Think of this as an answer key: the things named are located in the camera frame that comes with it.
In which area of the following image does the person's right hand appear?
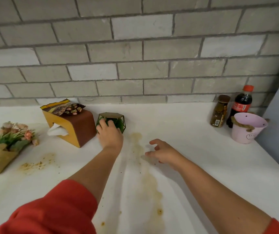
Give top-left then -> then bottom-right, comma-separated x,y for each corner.
145,139 -> 186,171

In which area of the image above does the person's left hand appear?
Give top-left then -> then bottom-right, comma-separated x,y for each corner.
96,118 -> 124,151

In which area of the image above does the green plant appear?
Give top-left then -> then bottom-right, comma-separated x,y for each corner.
96,112 -> 125,134

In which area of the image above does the brown tissue box yellow lid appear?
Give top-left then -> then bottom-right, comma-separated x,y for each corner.
42,108 -> 97,148

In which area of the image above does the dark and yellow snack packet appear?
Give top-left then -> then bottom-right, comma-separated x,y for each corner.
40,98 -> 86,117

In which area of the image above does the brown spice jar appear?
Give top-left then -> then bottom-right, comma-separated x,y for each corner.
210,95 -> 231,128

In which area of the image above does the pink bucket with rope handle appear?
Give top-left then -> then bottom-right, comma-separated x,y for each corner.
231,112 -> 270,144

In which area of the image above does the cola bottle with red cap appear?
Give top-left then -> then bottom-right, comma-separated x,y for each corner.
226,85 -> 254,129

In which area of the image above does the person's right forearm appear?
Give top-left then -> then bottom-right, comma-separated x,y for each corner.
176,158 -> 273,234

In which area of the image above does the white countertop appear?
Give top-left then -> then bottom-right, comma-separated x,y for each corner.
0,101 -> 279,234

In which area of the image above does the red sleeve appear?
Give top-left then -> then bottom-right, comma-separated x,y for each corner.
262,218 -> 279,234
0,179 -> 98,234

